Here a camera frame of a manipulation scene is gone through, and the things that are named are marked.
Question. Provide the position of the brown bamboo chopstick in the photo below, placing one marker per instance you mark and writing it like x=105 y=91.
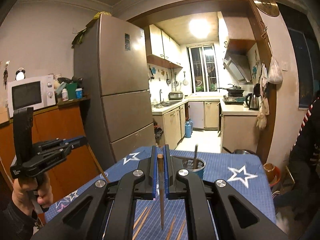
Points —
x=181 y=230
x=172 y=225

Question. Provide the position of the blue star grid tablecloth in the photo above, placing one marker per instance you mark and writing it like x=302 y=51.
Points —
x=243 y=172

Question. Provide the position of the steel electric kettle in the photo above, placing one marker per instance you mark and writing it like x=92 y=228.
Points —
x=252 y=102

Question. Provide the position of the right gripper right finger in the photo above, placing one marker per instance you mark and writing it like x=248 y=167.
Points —
x=214 y=210

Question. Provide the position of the teal perforated utensil holder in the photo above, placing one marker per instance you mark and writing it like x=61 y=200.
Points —
x=197 y=166

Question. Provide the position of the hanging white plastic bag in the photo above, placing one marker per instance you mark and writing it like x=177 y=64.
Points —
x=274 y=74

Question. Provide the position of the round gold wall clock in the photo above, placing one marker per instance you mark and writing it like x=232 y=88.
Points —
x=268 y=7

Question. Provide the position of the chopstick standing in holder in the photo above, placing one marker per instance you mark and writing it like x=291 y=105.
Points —
x=195 y=158

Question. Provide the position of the dark chopstick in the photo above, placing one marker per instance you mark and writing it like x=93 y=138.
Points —
x=160 y=162

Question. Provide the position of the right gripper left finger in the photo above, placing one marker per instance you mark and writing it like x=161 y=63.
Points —
x=104 y=210

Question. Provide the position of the silver toaster oven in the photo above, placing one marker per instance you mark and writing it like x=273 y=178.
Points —
x=175 y=96

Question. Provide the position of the blue gas cylinder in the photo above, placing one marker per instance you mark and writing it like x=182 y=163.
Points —
x=188 y=128

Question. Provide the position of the kitchen window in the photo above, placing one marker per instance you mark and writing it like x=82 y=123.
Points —
x=203 y=65

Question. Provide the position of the light bamboo chopstick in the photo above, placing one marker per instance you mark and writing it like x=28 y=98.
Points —
x=137 y=221
x=141 y=224

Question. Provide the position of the silver refrigerator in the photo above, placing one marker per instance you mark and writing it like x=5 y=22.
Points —
x=110 y=59

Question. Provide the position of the white microwave oven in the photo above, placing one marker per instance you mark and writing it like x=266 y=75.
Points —
x=37 y=92

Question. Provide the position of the operator left hand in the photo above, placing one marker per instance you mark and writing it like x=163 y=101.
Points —
x=23 y=187

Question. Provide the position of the black wok on stove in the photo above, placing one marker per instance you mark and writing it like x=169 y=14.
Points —
x=235 y=91

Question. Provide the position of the range hood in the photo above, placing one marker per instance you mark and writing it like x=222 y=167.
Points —
x=238 y=67

